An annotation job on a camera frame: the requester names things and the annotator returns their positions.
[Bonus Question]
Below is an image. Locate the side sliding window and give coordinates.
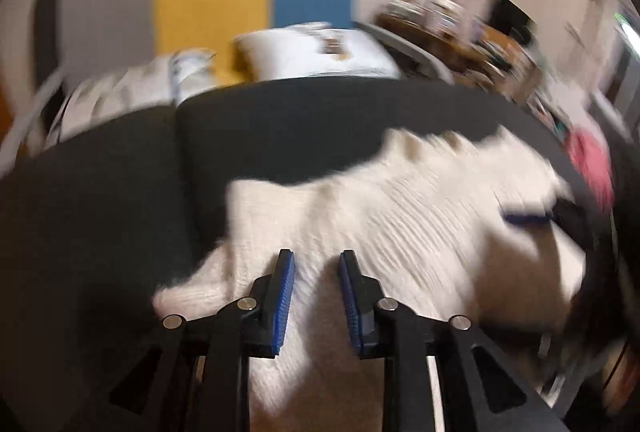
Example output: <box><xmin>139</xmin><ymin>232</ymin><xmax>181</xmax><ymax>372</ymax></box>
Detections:
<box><xmin>605</xmin><ymin>12</ymin><xmax>640</xmax><ymax>113</ymax></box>

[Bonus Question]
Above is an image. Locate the pink bed quilt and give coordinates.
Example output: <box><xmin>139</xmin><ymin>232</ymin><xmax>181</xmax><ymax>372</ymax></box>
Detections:
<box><xmin>567</xmin><ymin>127</ymin><xmax>616</xmax><ymax>213</ymax></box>

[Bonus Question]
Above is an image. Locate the white deer print pillow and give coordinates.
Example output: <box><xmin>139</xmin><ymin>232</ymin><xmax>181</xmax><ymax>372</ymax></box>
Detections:
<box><xmin>235</xmin><ymin>23</ymin><xmax>401</xmax><ymax>80</ymax></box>

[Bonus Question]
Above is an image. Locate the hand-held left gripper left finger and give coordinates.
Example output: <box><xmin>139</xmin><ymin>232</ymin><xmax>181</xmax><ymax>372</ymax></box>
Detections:
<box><xmin>107</xmin><ymin>249</ymin><xmax>296</xmax><ymax>432</ymax></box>

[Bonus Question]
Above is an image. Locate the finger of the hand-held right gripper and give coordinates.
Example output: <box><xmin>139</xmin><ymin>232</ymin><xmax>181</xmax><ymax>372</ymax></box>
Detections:
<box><xmin>501</xmin><ymin>208</ymin><xmax>557</xmax><ymax>227</ymax></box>

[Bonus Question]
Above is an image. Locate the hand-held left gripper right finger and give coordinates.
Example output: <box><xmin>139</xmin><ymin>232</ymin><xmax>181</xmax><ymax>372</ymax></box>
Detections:
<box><xmin>338</xmin><ymin>249</ymin><xmax>568</xmax><ymax>432</ymax></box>

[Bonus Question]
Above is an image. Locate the cream knit sweater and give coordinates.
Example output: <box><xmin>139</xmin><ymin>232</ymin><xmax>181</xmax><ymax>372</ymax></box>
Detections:
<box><xmin>152</xmin><ymin>127</ymin><xmax>588</xmax><ymax>432</ymax></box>

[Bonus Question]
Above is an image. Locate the triangle pattern pillow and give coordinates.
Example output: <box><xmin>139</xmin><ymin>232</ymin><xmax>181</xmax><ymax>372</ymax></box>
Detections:
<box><xmin>45</xmin><ymin>49</ymin><xmax>216</xmax><ymax>143</ymax></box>

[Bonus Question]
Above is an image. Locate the wooden desk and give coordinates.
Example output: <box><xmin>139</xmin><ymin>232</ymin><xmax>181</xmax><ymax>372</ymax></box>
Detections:
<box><xmin>377</xmin><ymin>9</ymin><xmax>501</xmax><ymax>73</ymax></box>

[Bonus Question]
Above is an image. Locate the black television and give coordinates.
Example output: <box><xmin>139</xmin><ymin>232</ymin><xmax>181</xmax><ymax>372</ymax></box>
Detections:
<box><xmin>487</xmin><ymin>0</ymin><xmax>538</xmax><ymax>43</ymax></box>

